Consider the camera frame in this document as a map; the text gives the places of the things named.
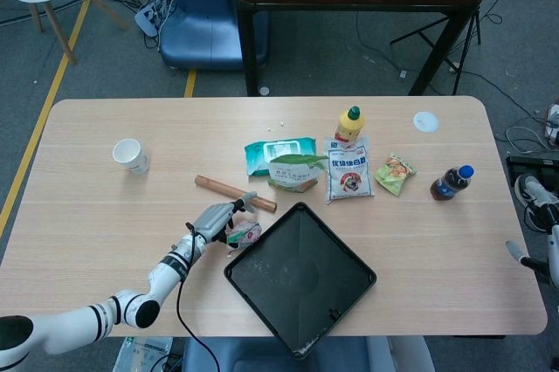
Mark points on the pink candy packet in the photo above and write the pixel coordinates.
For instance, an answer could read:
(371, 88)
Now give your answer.
(246, 234)

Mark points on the wooden rolling pin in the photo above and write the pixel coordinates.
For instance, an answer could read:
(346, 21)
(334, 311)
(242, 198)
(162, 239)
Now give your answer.
(218, 187)

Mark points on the grey black sneaker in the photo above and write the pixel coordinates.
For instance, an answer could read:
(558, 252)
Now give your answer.
(530, 197)

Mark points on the green snack packet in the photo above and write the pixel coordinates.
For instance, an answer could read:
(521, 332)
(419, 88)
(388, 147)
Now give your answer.
(395, 173)

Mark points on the yellow bottle green cap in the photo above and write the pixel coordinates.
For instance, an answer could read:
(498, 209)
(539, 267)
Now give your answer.
(349, 125)

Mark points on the white paper cup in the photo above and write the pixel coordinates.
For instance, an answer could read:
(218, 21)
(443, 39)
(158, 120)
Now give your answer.
(131, 158)

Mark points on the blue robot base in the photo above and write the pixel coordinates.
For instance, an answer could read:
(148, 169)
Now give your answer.
(205, 18)

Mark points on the black floor case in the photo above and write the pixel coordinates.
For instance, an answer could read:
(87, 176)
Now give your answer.
(530, 164)

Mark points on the clear plastic bag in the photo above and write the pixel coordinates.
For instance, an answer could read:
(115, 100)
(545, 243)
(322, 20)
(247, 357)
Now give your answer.
(142, 352)

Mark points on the cola bottle blue cap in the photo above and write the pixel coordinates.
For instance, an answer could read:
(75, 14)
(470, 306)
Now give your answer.
(450, 184)

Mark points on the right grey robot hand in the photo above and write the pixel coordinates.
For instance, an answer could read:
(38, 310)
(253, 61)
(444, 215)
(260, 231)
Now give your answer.
(535, 268)

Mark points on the teal wet wipes pack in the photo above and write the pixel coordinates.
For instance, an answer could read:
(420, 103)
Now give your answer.
(262, 151)

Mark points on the black square plastic tray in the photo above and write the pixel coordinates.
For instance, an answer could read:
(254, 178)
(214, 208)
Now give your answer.
(301, 276)

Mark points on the white sugar bag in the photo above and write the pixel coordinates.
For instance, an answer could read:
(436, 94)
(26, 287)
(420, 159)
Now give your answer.
(349, 175)

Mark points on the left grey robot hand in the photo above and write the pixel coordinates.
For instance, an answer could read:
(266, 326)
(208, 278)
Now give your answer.
(211, 221)

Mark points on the green white corn starch bag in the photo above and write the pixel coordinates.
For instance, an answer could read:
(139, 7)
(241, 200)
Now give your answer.
(292, 175)

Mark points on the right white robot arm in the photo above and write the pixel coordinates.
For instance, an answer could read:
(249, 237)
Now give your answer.
(554, 258)

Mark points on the small white floor disc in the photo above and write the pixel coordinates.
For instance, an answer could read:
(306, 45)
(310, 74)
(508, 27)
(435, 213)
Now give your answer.
(265, 91)

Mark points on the black tripod stand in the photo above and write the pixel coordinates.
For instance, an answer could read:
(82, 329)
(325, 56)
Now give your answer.
(469, 27)

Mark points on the white round table grommet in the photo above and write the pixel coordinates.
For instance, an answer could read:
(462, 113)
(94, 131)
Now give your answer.
(425, 121)

